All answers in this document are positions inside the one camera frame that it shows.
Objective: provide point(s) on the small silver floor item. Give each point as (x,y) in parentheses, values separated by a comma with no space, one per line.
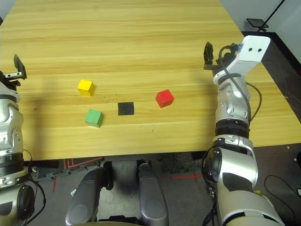
(73,193)

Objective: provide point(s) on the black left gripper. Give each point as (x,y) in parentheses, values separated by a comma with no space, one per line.
(13,80)

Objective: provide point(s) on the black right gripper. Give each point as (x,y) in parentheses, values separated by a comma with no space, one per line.
(226,60)

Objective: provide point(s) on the green wooden block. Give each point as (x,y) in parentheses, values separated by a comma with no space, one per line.
(94,117)

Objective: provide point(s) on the red wooden block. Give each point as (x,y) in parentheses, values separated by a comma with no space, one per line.
(164,98)

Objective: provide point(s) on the short red tape strip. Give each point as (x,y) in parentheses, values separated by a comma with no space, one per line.
(54,184)

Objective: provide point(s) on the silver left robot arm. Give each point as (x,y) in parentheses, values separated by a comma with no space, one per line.
(9,117)

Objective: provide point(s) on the dark speckled floor mat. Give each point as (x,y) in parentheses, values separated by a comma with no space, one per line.
(178,162)

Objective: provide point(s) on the beige robot torso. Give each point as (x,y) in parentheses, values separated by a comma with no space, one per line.
(122,224)

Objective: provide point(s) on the grey robot leg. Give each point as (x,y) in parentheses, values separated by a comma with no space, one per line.
(151,195)
(84,195)

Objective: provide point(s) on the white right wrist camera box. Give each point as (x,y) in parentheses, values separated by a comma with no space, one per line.
(254,49)

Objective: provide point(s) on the black stand pole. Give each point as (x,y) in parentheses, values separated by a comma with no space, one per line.
(272,14)

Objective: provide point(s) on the grey left robot leg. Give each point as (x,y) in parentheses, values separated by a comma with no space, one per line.
(84,195)

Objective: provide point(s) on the yellow wooden block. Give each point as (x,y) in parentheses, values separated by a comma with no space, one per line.
(85,87)

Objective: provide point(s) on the small white floor box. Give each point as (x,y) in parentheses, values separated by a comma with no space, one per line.
(298,191)

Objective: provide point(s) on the black flat stand plate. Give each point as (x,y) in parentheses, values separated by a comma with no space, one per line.
(256,22)

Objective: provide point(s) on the black square marker patch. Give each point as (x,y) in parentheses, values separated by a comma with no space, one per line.
(125,108)

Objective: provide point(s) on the grey right robot leg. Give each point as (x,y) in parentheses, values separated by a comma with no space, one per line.
(151,195)

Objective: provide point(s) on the black table leg bar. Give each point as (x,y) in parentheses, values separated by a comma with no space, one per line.
(42,164)
(198,155)

